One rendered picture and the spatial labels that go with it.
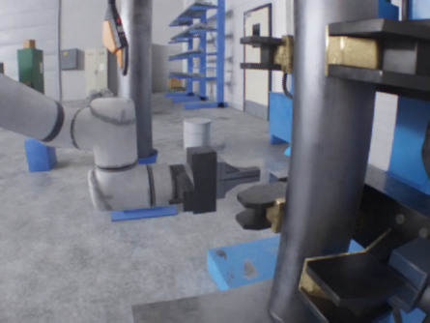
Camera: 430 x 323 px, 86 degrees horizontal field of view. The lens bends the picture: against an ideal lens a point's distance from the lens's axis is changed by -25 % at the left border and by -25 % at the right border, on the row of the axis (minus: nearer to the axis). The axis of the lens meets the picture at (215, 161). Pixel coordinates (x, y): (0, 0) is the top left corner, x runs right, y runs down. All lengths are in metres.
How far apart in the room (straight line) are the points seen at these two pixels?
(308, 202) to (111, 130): 0.46
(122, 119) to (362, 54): 0.42
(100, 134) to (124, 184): 0.10
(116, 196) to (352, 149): 0.50
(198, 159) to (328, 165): 0.28
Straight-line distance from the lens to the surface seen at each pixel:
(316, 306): 0.65
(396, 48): 0.49
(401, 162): 1.07
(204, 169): 0.58
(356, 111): 0.65
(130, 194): 0.55
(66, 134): 0.59
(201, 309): 1.03
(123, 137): 0.52
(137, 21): 1.79
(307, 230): 0.73
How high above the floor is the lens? 0.91
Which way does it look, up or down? 18 degrees down
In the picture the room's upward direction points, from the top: straight up
